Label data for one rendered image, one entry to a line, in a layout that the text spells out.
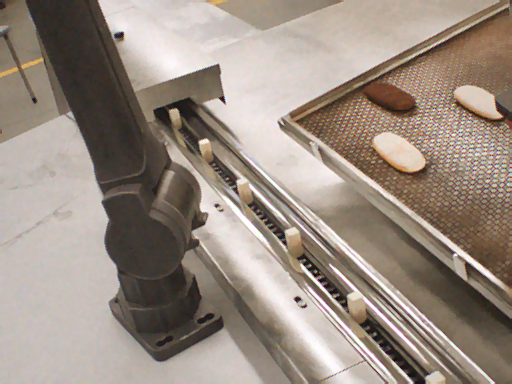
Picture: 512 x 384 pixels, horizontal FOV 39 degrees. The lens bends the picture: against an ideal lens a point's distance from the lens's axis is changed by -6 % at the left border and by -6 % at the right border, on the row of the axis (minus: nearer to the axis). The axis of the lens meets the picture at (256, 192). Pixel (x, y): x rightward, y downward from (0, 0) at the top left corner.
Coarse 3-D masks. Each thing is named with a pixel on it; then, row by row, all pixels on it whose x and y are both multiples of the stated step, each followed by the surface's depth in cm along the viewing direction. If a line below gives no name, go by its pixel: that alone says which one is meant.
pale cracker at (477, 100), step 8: (464, 88) 94; (472, 88) 93; (480, 88) 93; (456, 96) 94; (464, 96) 92; (472, 96) 91; (480, 96) 91; (488, 96) 90; (464, 104) 92; (472, 104) 90; (480, 104) 89; (488, 104) 89; (480, 112) 89; (488, 112) 88; (496, 112) 88
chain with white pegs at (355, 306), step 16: (176, 112) 119; (176, 128) 120; (192, 144) 115; (208, 144) 107; (208, 160) 108; (224, 176) 104; (240, 192) 96; (256, 208) 96; (272, 224) 92; (288, 240) 85; (304, 256) 85; (320, 272) 82; (336, 288) 79; (352, 304) 72
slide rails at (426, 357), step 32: (192, 128) 117; (192, 160) 108; (224, 160) 106; (224, 192) 98; (256, 192) 97; (256, 224) 91; (288, 224) 89; (288, 256) 84; (320, 256) 83; (320, 288) 78; (352, 288) 77; (352, 320) 73; (384, 320) 72; (384, 352) 68; (416, 352) 67
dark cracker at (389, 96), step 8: (368, 88) 102; (376, 88) 101; (384, 88) 100; (392, 88) 100; (368, 96) 101; (376, 96) 100; (384, 96) 98; (392, 96) 98; (400, 96) 97; (408, 96) 97; (384, 104) 98; (392, 104) 97; (400, 104) 96; (408, 104) 96
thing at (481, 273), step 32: (448, 32) 108; (384, 64) 106; (480, 64) 99; (320, 96) 104; (448, 96) 95; (288, 128) 102; (320, 128) 100; (416, 128) 92; (352, 160) 91; (384, 160) 89; (384, 192) 84; (480, 192) 78; (416, 224) 77; (480, 256) 71
